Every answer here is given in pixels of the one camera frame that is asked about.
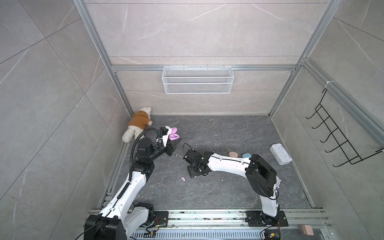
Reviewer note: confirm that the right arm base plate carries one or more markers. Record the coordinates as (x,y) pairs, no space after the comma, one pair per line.
(259,219)

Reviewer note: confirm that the teddy bear with brown hoodie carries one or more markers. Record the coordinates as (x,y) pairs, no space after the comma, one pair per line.
(138,123)

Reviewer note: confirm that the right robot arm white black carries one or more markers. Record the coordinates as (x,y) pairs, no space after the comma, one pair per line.
(259,173)

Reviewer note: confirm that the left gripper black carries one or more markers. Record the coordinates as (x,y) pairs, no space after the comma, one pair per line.
(170,147)

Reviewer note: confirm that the white power strip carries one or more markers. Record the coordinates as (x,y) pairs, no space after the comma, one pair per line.
(280,154)

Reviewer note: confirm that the purple earbud charging case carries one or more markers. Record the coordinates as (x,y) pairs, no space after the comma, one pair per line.
(174,136)

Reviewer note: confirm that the black wire hook rack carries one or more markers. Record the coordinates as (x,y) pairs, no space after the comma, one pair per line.
(338,136)

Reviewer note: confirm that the blue earbud charging case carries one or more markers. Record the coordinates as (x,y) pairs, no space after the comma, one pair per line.
(246,155)

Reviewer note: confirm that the white wire mesh basket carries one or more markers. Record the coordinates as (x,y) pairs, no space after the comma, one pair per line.
(197,80)

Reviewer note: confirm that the peach earbud charging case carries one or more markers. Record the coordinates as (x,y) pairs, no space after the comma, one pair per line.
(233,154)

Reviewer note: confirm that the pink box on rail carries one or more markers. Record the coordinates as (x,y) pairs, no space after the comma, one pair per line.
(306,230)

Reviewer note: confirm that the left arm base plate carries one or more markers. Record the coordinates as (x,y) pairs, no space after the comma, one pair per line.
(157,219)

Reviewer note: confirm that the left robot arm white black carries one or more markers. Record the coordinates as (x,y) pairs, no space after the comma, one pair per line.
(115,222)

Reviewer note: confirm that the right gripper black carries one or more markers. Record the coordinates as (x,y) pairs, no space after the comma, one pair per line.
(191,173)

